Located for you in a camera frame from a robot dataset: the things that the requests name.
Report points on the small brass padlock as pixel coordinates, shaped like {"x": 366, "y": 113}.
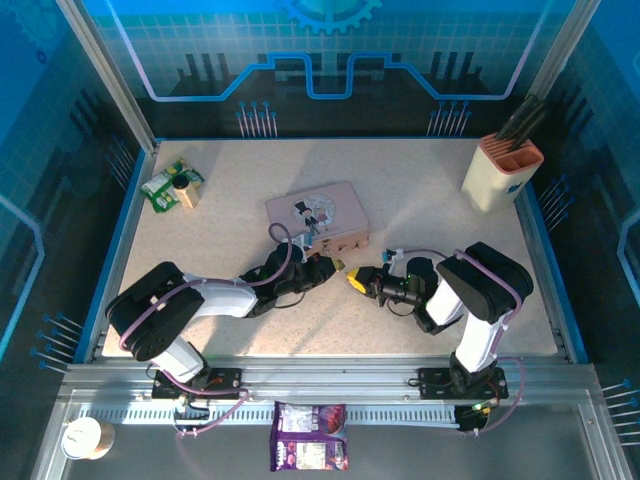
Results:
{"x": 334, "y": 260}

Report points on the pink wedding cartoon tin box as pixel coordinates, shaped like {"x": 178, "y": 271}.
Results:
{"x": 340, "y": 210}

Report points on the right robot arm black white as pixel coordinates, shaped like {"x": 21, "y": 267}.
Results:
{"x": 490, "y": 280}

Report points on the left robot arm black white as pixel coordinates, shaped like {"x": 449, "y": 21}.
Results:
{"x": 150, "y": 310}

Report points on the tan bottle black cap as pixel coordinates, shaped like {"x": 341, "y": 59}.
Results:
{"x": 189, "y": 196}

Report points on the cream knife block orange top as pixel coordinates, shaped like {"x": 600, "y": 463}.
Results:
{"x": 490, "y": 180}

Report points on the green snack packet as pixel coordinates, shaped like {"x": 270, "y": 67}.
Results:
{"x": 160, "y": 190}

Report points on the purple snack packet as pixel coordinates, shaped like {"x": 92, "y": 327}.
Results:
{"x": 307, "y": 440}

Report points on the white paper cup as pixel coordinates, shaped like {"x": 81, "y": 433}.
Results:
{"x": 82, "y": 437}

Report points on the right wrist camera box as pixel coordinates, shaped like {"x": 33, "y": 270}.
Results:
{"x": 392, "y": 255}

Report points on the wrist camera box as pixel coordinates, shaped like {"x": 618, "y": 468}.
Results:
{"x": 300, "y": 247}
{"x": 392, "y": 255}

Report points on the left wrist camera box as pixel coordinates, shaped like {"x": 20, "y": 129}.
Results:
{"x": 300, "y": 247}

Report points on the aluminium frame rail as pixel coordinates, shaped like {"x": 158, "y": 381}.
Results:
{"x": 325, "y": 375}

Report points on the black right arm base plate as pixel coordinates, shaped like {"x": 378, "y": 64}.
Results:
{"x": 435, "y": 384}

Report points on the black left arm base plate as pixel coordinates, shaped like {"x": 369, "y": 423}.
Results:
{"x": 225, "y": 384}

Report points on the aluminium frame post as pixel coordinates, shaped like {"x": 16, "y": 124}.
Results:
{"x": 565, "y": 45}
{"x": 107, "y": 80}

